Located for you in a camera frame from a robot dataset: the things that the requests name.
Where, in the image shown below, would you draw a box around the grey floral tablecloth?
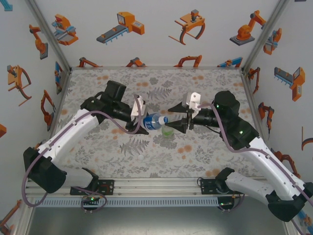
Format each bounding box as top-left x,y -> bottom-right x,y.
50,68 -> 272,179

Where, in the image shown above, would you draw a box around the green label plastic bottle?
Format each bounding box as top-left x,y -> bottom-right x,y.
161,123 -> 176,138

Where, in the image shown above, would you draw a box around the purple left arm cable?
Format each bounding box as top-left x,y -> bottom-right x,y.
21,95 -> 145,209

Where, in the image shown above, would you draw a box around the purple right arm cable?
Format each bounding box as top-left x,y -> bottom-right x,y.
198,104 -> 313,235

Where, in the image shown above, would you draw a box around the aluminium side rail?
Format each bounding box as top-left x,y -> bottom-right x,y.
46,70 -> 73,138
241,70 -> 279,177

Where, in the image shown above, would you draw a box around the aluminium frame post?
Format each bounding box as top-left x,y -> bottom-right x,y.
24,0 -> 73,74
242,0 -> 293,74

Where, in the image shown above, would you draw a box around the perforated metal cable tray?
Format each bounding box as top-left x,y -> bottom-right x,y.
34,197 -> 219,208

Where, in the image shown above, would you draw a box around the aluminium back rail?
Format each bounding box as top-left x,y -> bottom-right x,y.
70,65 -> 244,71

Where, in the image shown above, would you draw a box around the aluminium frame leg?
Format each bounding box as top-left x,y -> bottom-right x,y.
283,219 -> 304,235
13,198 -> 35,235

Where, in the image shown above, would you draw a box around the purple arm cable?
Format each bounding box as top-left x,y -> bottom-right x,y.
21,95 -> 145,209
198,104 -> 313,235

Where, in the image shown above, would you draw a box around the blue label plastic bottle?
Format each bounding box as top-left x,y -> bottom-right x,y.
142,112 -> 170,131

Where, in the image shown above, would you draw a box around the aluminium front mounting rails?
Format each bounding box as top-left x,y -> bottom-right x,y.
24,177 -> 269,198

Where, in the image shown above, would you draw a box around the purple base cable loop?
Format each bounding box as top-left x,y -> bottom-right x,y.
80,188 -> 109,214
218,190 -> 246,213

